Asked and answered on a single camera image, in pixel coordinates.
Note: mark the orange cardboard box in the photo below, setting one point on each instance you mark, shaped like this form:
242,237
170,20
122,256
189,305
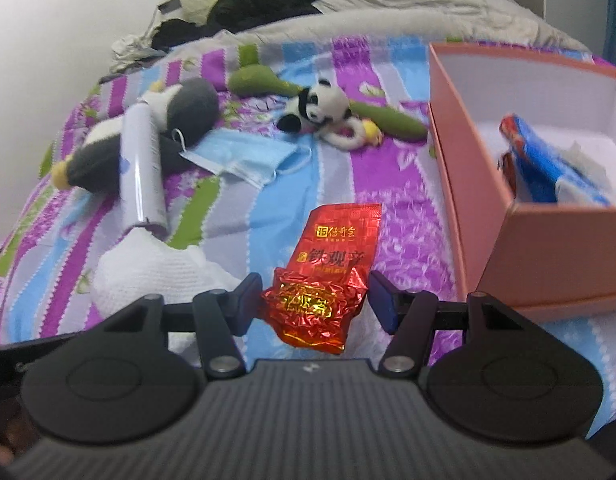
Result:
563,250

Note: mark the striped floral bed sheet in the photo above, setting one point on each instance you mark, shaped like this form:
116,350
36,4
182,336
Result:
368,180

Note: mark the small black cloth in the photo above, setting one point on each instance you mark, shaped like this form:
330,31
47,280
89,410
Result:
178,30

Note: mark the grey duvet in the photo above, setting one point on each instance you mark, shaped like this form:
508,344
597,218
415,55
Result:
413,15

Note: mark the white rumpled cloth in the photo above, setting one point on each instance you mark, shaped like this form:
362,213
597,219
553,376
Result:
128,45

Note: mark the blue tissue pack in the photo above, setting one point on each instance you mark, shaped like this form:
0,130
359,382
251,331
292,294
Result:
538,160

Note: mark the panda plush toy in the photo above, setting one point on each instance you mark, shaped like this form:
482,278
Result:
318,102

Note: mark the black power adapter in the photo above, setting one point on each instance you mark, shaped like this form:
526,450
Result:
169,6

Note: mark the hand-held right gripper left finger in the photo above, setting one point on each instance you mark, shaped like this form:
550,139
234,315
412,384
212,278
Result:
248,302

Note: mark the white spray bottle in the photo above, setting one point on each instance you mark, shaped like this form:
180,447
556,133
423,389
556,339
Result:
140,175

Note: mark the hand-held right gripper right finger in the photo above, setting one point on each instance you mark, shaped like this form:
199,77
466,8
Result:
383,305

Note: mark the grey penguin plush toy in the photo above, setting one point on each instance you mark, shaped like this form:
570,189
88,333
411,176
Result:
193,105

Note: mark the blue face mask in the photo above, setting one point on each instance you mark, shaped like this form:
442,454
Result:
238,155

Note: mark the red foil tea packet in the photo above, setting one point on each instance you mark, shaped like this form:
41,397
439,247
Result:
338,240

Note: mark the green plush toy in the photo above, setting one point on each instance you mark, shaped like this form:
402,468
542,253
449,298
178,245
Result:
255,81

